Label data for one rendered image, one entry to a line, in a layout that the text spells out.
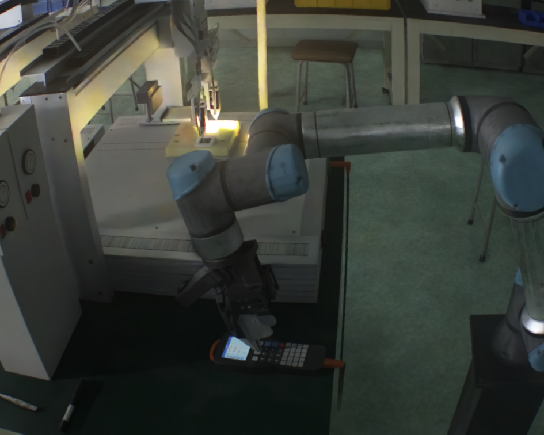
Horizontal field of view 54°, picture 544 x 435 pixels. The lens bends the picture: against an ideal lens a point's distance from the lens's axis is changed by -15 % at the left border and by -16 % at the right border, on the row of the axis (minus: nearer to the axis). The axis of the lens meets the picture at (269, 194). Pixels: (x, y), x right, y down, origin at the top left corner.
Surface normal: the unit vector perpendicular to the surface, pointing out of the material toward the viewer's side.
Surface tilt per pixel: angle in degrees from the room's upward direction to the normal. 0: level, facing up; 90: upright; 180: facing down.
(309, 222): 0
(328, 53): 13
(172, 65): 90
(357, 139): 86
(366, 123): 46
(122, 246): 0
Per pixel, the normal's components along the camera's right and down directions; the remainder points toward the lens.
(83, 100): 0.99, 0.02
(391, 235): -0.05, -0.87
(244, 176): -0.24, -0.12
